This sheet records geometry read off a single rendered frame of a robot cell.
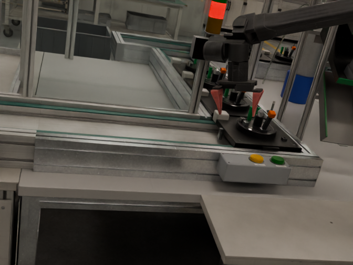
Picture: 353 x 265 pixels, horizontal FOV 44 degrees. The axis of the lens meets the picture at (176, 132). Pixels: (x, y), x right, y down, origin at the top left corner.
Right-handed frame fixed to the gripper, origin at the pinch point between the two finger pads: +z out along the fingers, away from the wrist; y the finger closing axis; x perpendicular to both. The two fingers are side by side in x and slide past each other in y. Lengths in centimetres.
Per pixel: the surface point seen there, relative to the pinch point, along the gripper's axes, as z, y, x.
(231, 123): 8.8, 7.3, -26.2
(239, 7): -76, 200, -912
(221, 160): 14.3, 3.7, 1.3
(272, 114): 3.4, -7.8, -17.9
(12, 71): -5, 111, -38
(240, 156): 13.9, -1.0, -2.5
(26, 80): -7, 68, 7
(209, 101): 4.3, 20.3, -42.7
